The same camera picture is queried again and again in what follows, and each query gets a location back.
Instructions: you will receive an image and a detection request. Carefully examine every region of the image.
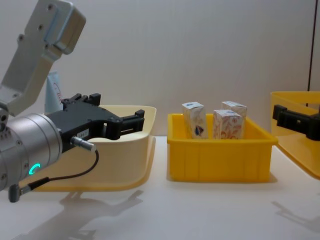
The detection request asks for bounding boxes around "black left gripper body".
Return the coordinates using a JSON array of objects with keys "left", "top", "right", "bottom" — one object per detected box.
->
[{"left": 46, "top": 101, "right": 123, "bottom": 155}]

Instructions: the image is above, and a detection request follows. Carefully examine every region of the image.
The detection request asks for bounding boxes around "blue white cleanser tube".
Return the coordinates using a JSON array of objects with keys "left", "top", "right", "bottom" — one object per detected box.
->
[{"left": 44, "top": 70, "right": 65, "bottom": 115}]

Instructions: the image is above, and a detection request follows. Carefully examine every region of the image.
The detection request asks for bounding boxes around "cream plastic bin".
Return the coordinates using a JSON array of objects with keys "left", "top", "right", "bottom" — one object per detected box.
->
[{"left": 32, "top": 104, "right": 157, "bottom": 193}]

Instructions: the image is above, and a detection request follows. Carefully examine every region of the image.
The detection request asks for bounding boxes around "white patterned small carton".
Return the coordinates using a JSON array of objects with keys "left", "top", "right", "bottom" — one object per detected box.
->
[
  {"left": 221, "top": 100, "right": 248, "bottom": 139},
  {"left": 181, "top": 101, "right": 209, "bottom": 140},
  {"left": 212, "top": 109, "right": 245, "bottom": 140}
]

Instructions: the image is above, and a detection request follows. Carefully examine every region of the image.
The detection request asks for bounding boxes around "small yellow plastic bin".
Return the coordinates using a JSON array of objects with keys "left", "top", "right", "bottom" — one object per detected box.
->
[{"left": 166, "top": 113, "right": 279, "bottom": 183}]

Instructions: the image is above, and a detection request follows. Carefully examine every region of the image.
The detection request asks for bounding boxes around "thin dark cable silver plug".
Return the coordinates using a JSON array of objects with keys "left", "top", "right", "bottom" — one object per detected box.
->
[{"left": 8, "top": 136, "right": 100, "bottom": 203}]

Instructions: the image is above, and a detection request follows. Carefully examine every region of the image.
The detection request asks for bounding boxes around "large yellow handled basket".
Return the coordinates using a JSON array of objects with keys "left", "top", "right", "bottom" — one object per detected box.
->
[{"left": 270, "top": 91, "right": 320, "bottom": 180}]

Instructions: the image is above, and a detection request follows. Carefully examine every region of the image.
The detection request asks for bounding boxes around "thin black hanging cable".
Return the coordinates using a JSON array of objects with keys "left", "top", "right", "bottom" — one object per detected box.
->
[{"left": 306, "top": 0, "right": 316, "bottom": 107}]

